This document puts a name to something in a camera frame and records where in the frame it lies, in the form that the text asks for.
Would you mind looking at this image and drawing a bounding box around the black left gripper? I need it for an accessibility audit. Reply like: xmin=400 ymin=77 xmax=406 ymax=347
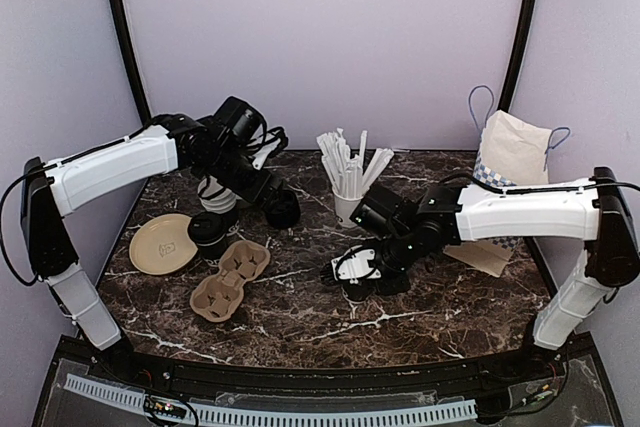
xmin=198 ymin=144 xmax=283 ymax=211

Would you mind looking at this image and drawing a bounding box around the stack of paper cups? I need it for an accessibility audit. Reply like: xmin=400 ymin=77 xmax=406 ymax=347
xmin=197 ymin=176 xmax=239 ymax=231

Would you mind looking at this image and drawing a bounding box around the black paper coffee cup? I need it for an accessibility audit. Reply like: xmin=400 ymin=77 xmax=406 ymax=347
xmin=342 ymin=283 xmax=375 ymax=303

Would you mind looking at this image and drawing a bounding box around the stack of black lids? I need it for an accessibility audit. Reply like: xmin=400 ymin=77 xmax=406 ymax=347
xmin=264 ymin=189 xmax=301 ymax=230

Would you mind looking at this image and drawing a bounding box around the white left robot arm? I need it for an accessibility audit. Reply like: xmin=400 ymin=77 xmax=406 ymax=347
xmin=11 ymin=107 xmax=288 ymax=383

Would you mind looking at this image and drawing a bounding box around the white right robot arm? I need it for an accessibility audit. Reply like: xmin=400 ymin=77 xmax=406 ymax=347
xmin=320 ymin=167 xmax=639 ymax=381

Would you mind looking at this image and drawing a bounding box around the white cup holding straws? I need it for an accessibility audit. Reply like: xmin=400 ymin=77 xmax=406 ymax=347
xmin=333 ymin=190 xmax=362 ymax=228

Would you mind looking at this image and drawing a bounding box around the bundle of wrapped straws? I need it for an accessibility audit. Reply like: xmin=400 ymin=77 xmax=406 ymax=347
xmin=316 ymin=128 xmax=394 ymax=200

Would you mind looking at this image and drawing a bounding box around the beige round plate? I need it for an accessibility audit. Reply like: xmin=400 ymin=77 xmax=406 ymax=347
xmin=129 ymin=213 xmax=198 ymax=276

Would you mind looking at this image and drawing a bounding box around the brown pulp cup carrier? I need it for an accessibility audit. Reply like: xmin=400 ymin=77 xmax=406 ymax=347
xmin=190 ymin=240 xmax=271 ymax=323

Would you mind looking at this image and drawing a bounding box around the checkered paper bag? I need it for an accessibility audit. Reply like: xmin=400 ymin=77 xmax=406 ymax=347
xmin=443 ymin=85 xmax=572 ymax=278

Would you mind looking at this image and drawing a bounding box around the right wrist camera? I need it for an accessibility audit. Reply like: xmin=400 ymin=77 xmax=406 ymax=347
xmin=349 ymin=184 xmax=418 ymax=239

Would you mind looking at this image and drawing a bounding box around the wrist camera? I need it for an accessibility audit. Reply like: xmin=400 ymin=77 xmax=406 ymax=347
xmin=349 ymin=184 xmax=418 ymax=239
xmin=213 ymin=96 xmax=266 ymax=144

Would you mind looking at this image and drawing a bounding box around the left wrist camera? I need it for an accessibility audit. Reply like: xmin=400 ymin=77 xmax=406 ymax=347
xmin=213 ymin=96 xmax=266 ymax=144

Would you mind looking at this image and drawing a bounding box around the black front rail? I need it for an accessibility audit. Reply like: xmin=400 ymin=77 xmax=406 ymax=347
xmin=89 ymin=346 xmax=566 ymax=398

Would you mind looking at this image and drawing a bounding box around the white slotted cable duct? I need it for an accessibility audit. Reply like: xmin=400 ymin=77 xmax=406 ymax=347
xmin=63 ymin=374 xmax=478 ymax=426

